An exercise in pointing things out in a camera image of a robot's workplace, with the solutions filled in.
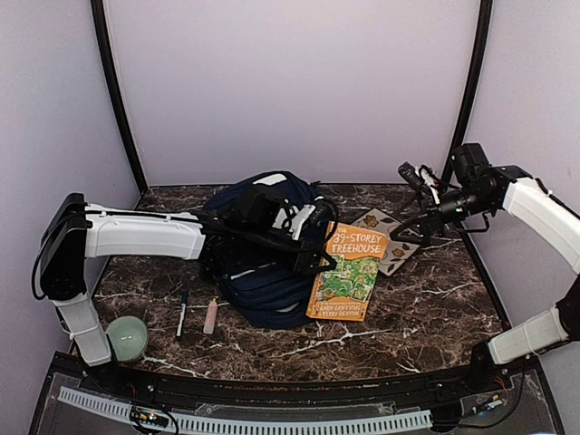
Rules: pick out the black frame post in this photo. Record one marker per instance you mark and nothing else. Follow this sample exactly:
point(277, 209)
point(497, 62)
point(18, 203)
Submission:
point(471, 83)
point(108, 66)

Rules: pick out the pink translucent glue bottle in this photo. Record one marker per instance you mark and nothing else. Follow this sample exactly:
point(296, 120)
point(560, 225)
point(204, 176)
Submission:
point(211, 316)

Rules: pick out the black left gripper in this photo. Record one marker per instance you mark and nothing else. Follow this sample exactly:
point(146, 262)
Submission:
point(303, 259)

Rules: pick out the pale green round bowl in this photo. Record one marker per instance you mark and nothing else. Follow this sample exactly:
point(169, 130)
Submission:
point(129, 337)

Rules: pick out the navy blue student backpack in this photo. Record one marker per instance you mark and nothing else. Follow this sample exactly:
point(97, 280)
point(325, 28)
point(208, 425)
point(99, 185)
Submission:
point(266, 298)

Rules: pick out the beige floral notebook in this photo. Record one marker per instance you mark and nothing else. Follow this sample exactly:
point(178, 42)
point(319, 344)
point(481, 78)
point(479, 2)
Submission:
point(397, 252)

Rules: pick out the black right frame post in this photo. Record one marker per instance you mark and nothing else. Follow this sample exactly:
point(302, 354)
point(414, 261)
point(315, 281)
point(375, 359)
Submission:
point(471, 83)

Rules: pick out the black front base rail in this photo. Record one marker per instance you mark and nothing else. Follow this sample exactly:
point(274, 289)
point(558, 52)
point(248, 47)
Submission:
point(441, 390)

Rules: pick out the black left frame post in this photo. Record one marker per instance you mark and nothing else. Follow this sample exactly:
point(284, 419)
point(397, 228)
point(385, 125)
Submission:
point(108, 66)

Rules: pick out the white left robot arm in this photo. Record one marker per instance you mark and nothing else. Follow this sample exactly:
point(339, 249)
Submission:
point(80, 230)

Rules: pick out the white slotted cable duct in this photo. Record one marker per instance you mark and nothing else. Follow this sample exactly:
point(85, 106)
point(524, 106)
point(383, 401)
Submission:
point(218, 419)

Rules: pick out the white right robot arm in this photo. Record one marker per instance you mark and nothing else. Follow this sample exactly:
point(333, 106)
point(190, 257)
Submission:
point(483, 191)

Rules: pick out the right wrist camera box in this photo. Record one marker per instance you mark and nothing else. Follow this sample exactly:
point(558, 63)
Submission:
point(468, 162)

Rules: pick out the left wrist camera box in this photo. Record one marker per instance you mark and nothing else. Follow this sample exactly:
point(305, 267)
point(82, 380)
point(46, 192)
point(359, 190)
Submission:
point(258, 206)

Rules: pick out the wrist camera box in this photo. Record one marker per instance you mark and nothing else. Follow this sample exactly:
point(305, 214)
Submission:
point(258, 206)
point(468, 162)

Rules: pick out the orange green paperback book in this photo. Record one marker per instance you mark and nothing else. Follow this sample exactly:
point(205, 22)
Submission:
point(343, 292)

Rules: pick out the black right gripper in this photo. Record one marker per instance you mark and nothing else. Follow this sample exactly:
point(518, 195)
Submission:
point(429, 219)

